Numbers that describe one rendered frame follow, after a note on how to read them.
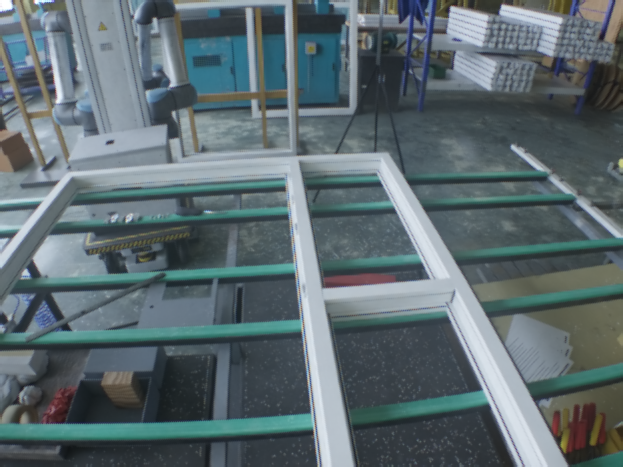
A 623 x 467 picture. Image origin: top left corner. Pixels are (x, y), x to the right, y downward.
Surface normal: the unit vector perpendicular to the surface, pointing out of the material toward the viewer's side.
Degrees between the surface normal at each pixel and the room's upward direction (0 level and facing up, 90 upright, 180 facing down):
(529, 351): 0
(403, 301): 90
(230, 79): 90
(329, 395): 0
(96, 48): 90
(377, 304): 90
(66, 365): 0
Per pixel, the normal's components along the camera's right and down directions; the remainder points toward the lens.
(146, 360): 0.00, -0.81
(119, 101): 0.30, 0.57
